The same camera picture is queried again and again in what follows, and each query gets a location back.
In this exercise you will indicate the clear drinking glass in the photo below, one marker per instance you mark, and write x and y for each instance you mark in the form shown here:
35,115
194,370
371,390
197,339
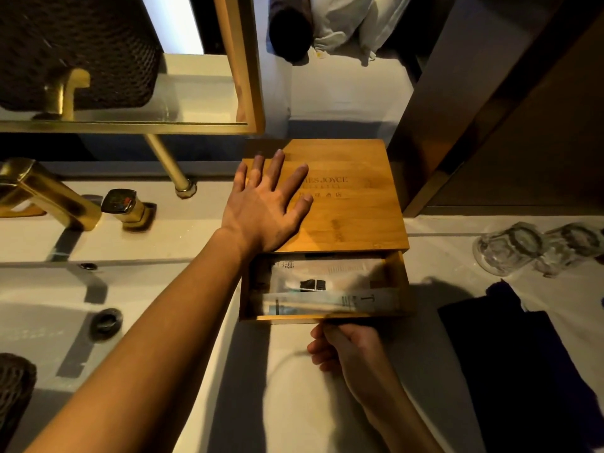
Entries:
573,247
507,249

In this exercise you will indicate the long clear toiletry packet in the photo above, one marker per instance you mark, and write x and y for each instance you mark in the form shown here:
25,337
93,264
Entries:
330,302

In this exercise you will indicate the person's left thumb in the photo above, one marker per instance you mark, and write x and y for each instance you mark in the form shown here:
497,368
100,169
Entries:
301,213

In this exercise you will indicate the brown wooden door panel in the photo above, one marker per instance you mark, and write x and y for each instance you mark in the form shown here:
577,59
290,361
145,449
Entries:
495,103

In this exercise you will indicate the dark sink drain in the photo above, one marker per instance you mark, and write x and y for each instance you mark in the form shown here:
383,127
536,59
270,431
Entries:
106,323

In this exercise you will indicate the person's left little finger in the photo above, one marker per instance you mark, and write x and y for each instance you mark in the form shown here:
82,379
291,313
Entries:
239,179

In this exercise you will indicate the gold faucet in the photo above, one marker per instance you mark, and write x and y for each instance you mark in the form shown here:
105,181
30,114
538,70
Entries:
47,193

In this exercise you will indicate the person's left middle finger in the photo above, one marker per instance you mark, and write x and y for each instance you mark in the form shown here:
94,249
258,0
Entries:
275,168

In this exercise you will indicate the white packet with black item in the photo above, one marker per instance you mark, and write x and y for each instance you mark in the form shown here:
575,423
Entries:
339,273

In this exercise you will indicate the gold framed mirror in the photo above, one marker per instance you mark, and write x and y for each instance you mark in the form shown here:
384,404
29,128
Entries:
198,89

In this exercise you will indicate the person's left forearm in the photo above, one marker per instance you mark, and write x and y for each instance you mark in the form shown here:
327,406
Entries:
155,344

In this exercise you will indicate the dark folded cloth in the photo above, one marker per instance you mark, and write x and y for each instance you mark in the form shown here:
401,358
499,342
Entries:
519,372

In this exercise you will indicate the white sink basin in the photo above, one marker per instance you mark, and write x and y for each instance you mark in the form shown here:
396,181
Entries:
42,297

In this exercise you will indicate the person's right fingers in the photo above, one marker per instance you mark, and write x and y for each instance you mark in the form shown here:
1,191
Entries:
320,348

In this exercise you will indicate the person's right forearm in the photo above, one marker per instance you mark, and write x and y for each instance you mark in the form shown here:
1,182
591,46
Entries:
396,419

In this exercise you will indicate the dark woven basket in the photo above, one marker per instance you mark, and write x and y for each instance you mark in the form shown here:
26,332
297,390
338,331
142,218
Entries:
14,391

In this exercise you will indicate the gold mirror post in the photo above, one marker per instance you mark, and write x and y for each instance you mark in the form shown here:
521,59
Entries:
167,162

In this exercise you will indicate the wooden drawer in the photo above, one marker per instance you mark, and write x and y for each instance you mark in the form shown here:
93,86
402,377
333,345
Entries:
401,283

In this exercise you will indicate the wooden box casing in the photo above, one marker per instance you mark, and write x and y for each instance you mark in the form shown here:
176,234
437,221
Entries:
349,207

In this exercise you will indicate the person's left hand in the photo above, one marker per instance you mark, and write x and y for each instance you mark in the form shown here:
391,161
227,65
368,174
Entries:
257,216

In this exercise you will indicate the person's right hand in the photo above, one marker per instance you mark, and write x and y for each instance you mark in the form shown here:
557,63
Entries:
349,356

